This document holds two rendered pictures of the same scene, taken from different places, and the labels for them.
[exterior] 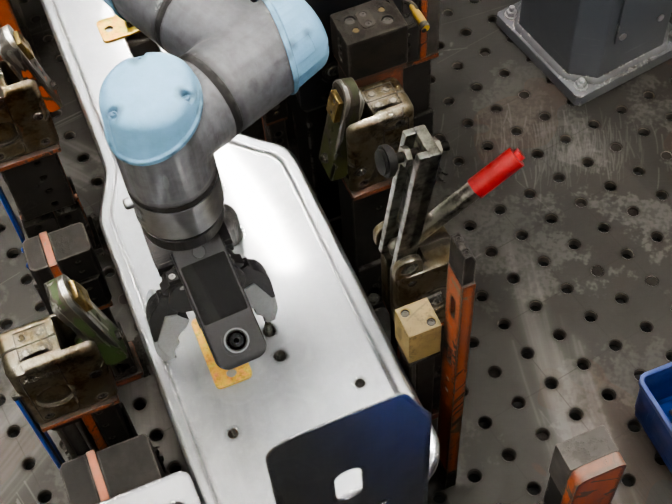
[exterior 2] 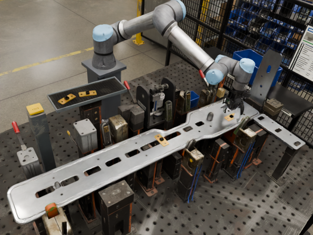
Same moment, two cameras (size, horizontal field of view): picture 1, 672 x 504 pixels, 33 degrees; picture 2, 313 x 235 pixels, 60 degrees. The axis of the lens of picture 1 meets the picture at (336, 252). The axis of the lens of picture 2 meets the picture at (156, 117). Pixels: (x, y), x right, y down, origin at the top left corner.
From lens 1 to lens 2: 1.78 m
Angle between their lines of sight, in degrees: 68
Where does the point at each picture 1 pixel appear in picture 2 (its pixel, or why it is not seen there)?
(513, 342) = not seen: hidden behind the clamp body
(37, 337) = (248, 131)
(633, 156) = not seen: hidden behind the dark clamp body
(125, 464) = (254, 128)
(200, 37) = (230, 63)
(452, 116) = not seen: hidden behind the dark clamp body
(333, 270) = (210, 106)
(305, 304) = (218, 108)
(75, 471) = (259, 134)
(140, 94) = (250, 61)
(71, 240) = (220, 141)
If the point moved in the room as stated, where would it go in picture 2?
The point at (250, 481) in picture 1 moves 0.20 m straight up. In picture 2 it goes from (249, 111) to (261, 83)
